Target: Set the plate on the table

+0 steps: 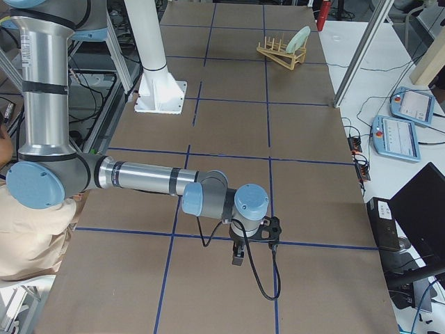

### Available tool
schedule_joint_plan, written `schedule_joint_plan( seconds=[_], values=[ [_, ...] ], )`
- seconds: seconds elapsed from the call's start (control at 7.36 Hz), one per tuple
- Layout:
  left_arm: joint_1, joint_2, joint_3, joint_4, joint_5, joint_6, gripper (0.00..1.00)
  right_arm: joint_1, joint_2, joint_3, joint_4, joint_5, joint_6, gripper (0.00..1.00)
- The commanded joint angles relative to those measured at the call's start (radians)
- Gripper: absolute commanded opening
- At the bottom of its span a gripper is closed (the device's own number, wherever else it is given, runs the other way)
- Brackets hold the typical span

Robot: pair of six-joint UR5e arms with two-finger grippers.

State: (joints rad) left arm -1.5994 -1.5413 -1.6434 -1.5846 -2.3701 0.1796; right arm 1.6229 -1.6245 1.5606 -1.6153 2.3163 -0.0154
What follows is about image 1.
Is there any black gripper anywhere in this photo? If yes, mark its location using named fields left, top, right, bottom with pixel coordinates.
left=229, top=229, right=245, bottom=266

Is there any light green plate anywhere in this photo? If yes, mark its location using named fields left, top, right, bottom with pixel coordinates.
left=286, top=26, right=311, bottom=54

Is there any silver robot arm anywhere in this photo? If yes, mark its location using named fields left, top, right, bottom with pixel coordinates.
left=6, top=1, right=281, bottom=265

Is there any wooden plate rack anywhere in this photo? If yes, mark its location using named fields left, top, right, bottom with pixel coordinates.
left=256, top=37, right=308, bottom=70

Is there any black computer box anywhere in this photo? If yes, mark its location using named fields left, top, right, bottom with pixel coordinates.
left=366, top=197, right=411, bottom=252

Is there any orange black usb hub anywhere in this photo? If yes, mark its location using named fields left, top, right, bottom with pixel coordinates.
left=348, top=136, right=362, bottom=154

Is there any black laptop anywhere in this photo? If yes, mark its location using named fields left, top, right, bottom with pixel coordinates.
left=389, top=162, right=444, bottom=262

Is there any lower teach pendant tablet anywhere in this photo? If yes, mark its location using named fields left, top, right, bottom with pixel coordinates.
left=371, top=116, right=421, bottom=162

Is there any teach pendant tablet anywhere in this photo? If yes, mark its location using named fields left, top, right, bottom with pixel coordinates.
left=390, top=86, right=435, bottom=127
left=371, top=116, right=421, bottom=162

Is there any person in beige shirt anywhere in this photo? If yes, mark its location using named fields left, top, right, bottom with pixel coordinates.
left=0, top=121, right=88, bottom=283

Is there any upper teach pendant tablet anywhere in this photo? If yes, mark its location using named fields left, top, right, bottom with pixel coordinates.
left=390, top=86, right=435, bottom=127

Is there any red cylinder bottle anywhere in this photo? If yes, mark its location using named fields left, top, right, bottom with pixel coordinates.
left=316, top=0, right=332, bottom=32

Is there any wooden beam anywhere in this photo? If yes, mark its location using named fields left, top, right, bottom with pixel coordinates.
left=410, top=28, right=445, bottom=86

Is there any black camera cable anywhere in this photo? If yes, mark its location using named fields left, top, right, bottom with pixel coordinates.
left=196, top=215, right=282, bottom=301

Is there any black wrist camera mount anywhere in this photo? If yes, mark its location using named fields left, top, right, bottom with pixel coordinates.
left=248, top=216, right=282, bottom=246

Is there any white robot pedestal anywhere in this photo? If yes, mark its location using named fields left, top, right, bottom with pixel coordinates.
left=125, top=0, right=187, bottom=115

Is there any aluminium frame post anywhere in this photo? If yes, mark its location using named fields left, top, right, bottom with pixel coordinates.
left=333, top=0, right=394, bottom=108

